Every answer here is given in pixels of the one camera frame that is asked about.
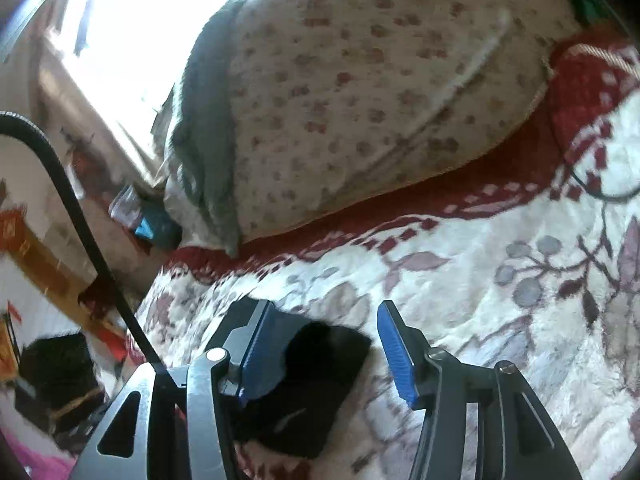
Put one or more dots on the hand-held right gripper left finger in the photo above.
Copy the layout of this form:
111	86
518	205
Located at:
257	355

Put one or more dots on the red white floral blanket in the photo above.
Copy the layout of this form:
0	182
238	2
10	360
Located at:
500	300

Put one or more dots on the orange wooden furniture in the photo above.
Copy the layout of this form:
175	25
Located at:
45	265

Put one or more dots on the pink cloth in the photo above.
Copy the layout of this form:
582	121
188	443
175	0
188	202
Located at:
35	460

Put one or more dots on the blue packet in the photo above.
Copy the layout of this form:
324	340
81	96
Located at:
146	225

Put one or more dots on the bright window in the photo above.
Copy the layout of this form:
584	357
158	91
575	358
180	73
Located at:
150	30

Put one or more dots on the black bag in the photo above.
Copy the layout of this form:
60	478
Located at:
60	380

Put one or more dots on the grey cloth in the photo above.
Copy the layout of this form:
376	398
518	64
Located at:
210	135

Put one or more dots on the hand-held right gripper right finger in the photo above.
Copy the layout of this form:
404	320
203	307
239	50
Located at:
395	355

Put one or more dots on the floral print pillow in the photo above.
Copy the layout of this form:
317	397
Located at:
380	100

